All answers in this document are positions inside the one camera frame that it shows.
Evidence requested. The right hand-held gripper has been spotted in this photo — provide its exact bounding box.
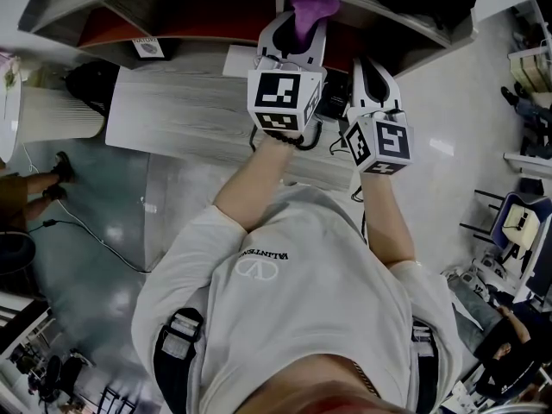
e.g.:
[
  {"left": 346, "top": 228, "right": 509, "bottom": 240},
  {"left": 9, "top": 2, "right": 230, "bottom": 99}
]
[{"left": 343, "top": 55, "right": 415, "bottom": 175}]

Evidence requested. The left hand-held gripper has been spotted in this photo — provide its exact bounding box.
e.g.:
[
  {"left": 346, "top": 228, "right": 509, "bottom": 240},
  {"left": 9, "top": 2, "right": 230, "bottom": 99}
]
[{"left": 246, "top": 9, "right": 329, "bottom": 141}]

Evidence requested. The purple wiping cloth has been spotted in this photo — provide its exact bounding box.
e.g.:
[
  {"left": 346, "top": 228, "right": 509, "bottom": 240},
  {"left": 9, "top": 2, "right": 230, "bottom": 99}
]
[{"left": 286, "top": 0, "right": 342, "bottom": 49}]

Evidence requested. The grey wooden shelf unit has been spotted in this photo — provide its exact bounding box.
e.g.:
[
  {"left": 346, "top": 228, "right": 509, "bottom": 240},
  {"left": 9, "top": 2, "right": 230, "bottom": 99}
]
[{"left": 16, "top": 0, "right": 480, "bottom": 79}]

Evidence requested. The person's left forearm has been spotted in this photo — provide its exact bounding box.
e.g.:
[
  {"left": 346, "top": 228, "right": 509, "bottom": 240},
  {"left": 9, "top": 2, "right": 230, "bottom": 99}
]
[{"left": 214, "top": 138, "right": 298, "bottom": 235}]

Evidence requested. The person's right forearm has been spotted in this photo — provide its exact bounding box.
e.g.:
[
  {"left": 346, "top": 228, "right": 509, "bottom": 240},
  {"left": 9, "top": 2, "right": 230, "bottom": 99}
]
[{"left": 360, "top": 171, "right": 417, "bottom": 271}]

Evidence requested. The black desk telephone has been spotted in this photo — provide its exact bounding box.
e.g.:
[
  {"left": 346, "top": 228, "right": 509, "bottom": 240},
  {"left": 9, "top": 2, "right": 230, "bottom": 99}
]
[{"left": 321, "top": 69, "right": 353, "bottom": 122}]

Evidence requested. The grey wooden desk with shelves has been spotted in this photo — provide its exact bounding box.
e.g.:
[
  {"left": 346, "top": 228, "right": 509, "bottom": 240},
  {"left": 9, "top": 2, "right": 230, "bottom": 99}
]
[{"left": 104, "top": 43, "right": 363, "bottom": 193}]

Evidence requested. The white paper sheet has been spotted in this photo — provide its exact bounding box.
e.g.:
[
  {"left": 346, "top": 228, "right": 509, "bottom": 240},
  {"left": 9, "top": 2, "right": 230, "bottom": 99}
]
[{"left": 222, "top": 44, "right": 262, "bottom": 78}]

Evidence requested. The black framed picture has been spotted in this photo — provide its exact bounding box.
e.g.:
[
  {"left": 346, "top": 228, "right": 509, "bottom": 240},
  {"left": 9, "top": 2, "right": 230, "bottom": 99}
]
[{"left": 131, "top": 36, "right": 167, "bottom": 61}]

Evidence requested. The blue chair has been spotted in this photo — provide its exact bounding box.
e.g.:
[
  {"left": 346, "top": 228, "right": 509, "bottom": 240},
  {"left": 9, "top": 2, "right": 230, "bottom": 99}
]
[{"left": 459, "top": 190, "right": 552, "bottom": 254}]

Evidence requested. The beige box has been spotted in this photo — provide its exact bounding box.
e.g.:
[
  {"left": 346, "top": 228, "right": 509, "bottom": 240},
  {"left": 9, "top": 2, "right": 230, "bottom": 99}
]
[{"left": 503, "top": 203, "right": 540, "bottom": 245}]

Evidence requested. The black backpack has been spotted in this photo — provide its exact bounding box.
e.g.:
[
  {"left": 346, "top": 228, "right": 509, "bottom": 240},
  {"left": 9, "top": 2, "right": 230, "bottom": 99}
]
[{"left": 64, "top": 62, "right": 121, "bottom": 118}]

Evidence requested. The white dome device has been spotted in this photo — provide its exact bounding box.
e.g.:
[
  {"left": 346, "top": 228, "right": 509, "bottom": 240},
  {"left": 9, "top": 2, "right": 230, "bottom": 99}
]
[
  {"left": 469, "top": 252, "right": 510, "bottom": 275},
  {"left": 448, "top": 267, "right": 488, "bottom": 301}
]

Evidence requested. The person's white shirt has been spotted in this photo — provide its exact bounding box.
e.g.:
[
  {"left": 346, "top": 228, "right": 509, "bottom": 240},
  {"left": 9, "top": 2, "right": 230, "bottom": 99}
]
[{"left": 131, "top": 185, "right": 465, "bottom": 414}]

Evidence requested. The pale flower stem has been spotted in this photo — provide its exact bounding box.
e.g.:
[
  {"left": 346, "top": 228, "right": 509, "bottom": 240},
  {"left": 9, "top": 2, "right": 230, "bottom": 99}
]
[{"left": 2, "top": 56, "right": 22, "bottom": 120}]

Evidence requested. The person's face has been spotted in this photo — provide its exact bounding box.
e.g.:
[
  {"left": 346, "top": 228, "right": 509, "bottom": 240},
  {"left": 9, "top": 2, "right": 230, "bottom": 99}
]
[{"left": 254, "top": 355, "right": 432, "bottom": 414}]

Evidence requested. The black round stool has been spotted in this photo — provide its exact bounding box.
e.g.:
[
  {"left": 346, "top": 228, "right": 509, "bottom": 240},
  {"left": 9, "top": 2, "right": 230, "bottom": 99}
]
[{"left": 0, "top": 230, "right": 36, "bottom": 273}]

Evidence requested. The black coiled telephone cord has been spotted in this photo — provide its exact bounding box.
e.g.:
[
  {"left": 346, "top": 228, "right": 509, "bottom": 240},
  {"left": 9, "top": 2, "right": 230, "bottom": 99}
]
[{"left": 295, "top": 118, "right": 324, "bottom": 152}]

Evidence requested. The black bead bracelet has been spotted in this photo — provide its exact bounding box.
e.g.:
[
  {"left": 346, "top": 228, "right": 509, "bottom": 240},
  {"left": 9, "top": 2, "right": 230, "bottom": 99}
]
[{"left": 263, "top": 129, "right": 305, "bottom": 148}]

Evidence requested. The right hand-held gripper cable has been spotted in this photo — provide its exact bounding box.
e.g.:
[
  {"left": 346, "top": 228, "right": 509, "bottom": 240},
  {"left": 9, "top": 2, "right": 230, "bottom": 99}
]
[{"left": 329, "top": 138, "right": 368, "bottom": 245}]

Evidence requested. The white ribbed pedestal table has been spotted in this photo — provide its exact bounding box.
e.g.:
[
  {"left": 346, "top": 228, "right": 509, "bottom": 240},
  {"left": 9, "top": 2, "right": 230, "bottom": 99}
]
[{"left": 0, "top": 53, "right": 108, "bottom": 163}]

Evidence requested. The black harness strap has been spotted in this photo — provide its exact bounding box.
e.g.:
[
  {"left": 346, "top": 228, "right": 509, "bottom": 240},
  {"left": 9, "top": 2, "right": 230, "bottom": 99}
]
[
  {"left": 153, "top": 307, "right": 204, "bottom": 414},
  {"left": 411, "top": 319, "right": 441, "bottom": 414}
]

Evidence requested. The black floor cable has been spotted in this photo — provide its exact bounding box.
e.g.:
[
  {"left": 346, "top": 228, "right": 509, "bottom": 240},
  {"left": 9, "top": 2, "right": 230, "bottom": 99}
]
[{"left": 28, "top": 218, "right": 153, "bottom": 274}]

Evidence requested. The thin striped neck cord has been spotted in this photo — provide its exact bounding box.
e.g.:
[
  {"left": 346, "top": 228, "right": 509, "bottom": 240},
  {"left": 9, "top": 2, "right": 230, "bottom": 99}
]
[{"left": 351, "top": 359, "right": 380, "bottom": 398}]

